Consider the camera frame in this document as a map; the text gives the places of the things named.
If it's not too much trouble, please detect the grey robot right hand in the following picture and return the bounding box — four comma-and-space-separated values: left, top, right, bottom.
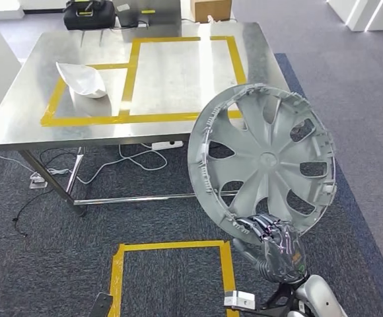
233, 213, 307, 285

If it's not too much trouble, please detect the silver plastic wheel hubcap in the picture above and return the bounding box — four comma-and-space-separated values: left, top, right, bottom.
187, 83, 338, 246

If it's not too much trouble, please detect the stainless steel workbench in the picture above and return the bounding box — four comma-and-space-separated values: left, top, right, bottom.
0, 20, 292, 219

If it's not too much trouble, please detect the yellow tape square outline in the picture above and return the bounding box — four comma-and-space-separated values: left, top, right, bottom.
107, 239, 241, 317

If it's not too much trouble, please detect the white power strip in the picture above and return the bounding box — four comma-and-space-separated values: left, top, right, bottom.
151, 139, 184, 153

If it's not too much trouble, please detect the brown cardboard box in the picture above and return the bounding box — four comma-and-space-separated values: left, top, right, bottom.
190, 0, 233, 24

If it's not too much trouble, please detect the yellow tape double rectangle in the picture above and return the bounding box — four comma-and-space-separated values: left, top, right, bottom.
40, 34, 248, 129

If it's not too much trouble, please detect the dark grey case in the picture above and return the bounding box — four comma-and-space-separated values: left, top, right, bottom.
114, 0, 183, 40

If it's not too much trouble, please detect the white curved plastic shell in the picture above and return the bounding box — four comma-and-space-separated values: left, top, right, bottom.
55, 61, 109, 100

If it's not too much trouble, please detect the metal floor socket box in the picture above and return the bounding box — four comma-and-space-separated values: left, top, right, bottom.
29, 172, 49, 190

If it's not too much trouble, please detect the black tool case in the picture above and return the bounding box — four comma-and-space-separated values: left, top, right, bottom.
63, 0, 116, 32

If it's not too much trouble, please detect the black right wrist camera bracket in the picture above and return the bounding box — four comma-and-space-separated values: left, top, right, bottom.
254, 282, 298, 317

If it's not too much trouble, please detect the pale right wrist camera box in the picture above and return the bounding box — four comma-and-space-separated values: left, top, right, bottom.
224, 291, 256, 312

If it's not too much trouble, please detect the white power cable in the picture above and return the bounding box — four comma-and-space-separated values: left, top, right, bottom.
76, 143, 168, 186

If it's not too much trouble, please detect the dark flat robot mount plate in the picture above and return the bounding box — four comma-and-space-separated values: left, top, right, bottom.
88, 291, 114, 317

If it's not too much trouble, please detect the black floor cable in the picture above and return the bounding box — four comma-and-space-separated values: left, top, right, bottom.
12, 147, 82, 238

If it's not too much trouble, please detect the thin white cable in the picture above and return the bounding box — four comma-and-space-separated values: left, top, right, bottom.
0, 145, 37, 177

